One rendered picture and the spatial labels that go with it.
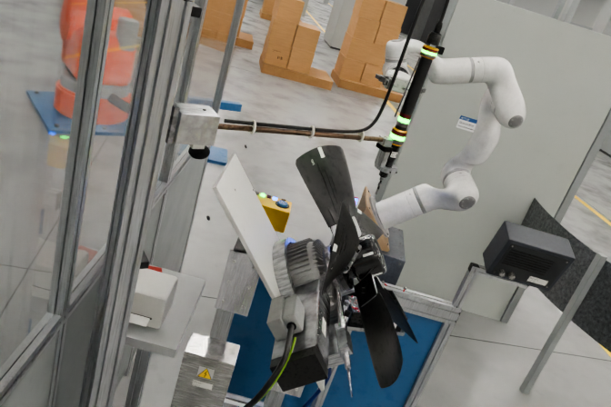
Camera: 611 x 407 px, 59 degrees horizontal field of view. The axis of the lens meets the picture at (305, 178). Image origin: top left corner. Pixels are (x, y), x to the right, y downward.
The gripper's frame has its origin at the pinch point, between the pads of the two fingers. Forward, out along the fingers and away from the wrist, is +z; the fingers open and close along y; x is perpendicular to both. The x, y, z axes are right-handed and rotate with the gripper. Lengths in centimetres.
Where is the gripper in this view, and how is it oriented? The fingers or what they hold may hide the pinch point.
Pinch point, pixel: (402, 87)
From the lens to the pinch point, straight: 173.1
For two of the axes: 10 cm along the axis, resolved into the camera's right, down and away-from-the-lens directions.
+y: -9.6, -2.8, -0.5
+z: -0.6, 3.7, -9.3
